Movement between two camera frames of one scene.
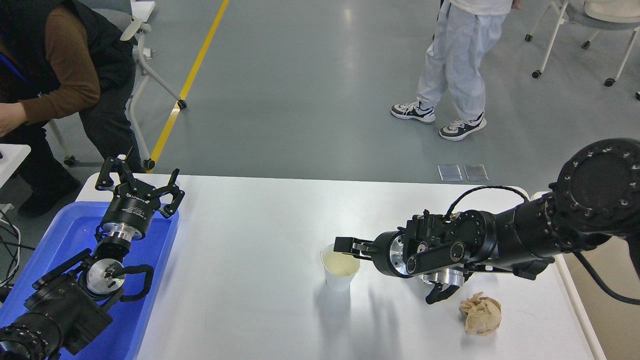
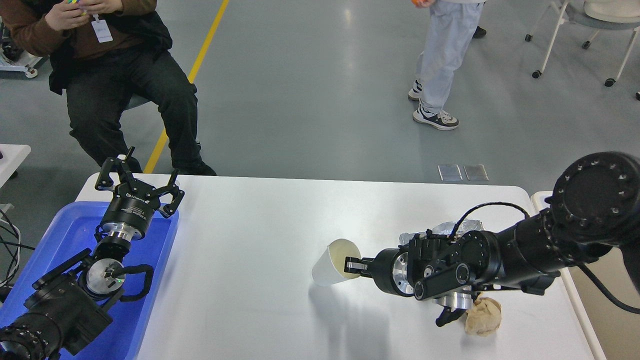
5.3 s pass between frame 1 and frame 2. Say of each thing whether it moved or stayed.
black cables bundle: stayed
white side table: stayed
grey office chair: moved
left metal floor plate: stayed
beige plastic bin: stayed
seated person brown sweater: moved
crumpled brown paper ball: stayed
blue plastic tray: stayed
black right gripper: moved
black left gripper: stayed
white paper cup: moved
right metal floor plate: stayed
